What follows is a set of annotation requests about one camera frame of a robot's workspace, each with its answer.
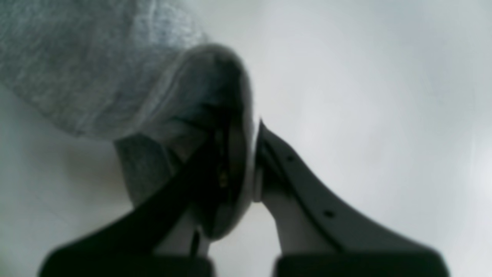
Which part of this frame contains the right gripper black tipped left finger side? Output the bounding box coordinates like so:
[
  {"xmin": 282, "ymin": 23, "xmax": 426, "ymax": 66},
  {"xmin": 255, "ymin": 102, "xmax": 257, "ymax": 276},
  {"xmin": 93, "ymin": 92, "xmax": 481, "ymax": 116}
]
[{"xmin": 39, "ymin": 130, "xmax": 231, "ymax": 277}]

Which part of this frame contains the right gripper white right finger side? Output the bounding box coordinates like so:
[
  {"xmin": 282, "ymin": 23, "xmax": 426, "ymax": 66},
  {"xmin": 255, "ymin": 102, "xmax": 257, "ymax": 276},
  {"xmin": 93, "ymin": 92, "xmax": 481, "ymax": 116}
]
[{"xmin": 256, "ymin": 122, "xmax": 450, "ymax": 277}]

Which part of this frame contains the grey T-shirt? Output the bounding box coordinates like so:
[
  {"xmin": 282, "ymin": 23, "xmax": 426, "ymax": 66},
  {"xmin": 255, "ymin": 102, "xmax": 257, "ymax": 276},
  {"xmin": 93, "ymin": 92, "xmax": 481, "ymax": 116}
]
[{"xmin": 0, "ymin": 0, "xmax": 256, "ymax": 241}]

